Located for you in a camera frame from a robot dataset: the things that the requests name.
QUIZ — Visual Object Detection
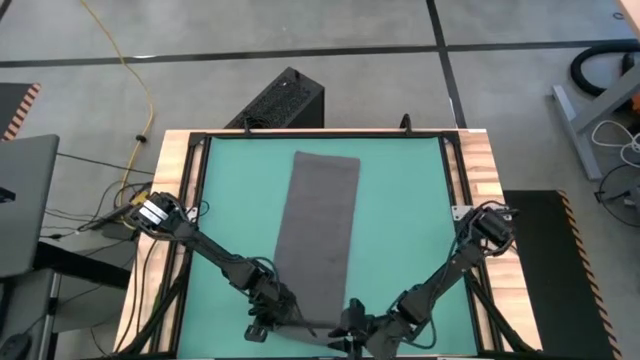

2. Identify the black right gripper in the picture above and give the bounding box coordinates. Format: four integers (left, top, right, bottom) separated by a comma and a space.
329, 309, 419, 359

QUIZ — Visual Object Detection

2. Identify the grey metal stand leg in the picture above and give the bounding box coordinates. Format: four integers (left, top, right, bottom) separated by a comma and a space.
552, 74, 640, 181

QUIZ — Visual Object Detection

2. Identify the black aluminium rig frame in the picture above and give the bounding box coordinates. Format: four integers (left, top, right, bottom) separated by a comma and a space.
113, 128, 544, 360

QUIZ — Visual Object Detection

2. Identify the black computer tower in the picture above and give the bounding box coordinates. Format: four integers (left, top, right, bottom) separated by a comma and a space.
224, 66, 325, 130

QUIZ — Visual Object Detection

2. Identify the yellow cable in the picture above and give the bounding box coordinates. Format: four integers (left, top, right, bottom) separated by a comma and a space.
79, 0, 155, 211

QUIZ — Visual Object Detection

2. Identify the large black hazard-striped mat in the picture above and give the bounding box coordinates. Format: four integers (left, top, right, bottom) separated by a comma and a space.
502, 189, 621, 360

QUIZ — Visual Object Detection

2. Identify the black cable loop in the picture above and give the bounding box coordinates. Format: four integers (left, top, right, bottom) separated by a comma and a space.
594, 164, 640, 236

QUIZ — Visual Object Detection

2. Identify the white cable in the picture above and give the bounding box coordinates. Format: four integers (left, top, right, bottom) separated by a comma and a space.
591, 119, 640, 169

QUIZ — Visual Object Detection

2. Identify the black computer mouse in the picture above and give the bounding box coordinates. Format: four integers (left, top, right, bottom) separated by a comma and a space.
0, 332, 32, 360

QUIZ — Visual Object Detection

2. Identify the black hose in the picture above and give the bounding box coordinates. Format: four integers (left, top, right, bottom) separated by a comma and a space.
569, 39, 640, 97

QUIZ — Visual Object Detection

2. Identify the grey woven towel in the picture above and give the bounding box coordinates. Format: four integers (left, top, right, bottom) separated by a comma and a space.
272, 151, 362, 346

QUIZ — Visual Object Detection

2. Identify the grey desk top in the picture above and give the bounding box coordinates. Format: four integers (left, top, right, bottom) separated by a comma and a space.
0, 133, 60, 279

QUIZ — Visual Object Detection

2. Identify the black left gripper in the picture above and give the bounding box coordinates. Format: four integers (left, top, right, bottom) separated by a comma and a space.
243, 276, 307, 344

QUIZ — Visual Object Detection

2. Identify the small black hazard-striped mat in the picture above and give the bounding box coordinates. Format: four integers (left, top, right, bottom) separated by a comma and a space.
0, 82, 42, 142

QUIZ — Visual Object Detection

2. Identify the green table mat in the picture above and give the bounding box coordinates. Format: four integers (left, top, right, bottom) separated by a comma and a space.
177, 135, 479, 359

